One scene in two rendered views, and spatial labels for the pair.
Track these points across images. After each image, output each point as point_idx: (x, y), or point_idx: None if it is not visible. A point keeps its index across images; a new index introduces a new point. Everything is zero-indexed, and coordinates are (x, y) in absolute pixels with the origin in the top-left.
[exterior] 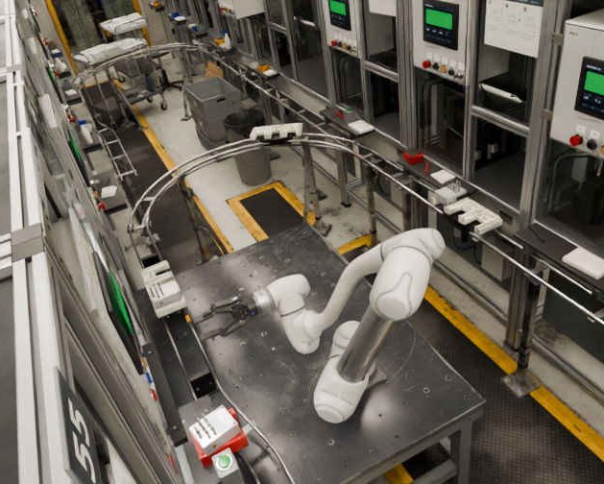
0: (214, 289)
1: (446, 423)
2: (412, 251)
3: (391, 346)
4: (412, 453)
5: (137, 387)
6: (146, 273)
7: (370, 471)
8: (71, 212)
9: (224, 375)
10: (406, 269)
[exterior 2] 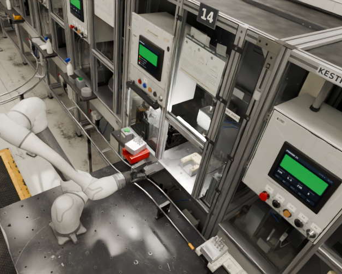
0: None
1: (24, 199)
2: (14, 109)
3: (38, 250)
4: None
5: (130, 47)
6: None
7: None
8: (170, 35)
9: (156, 228)
10: (23, 100)
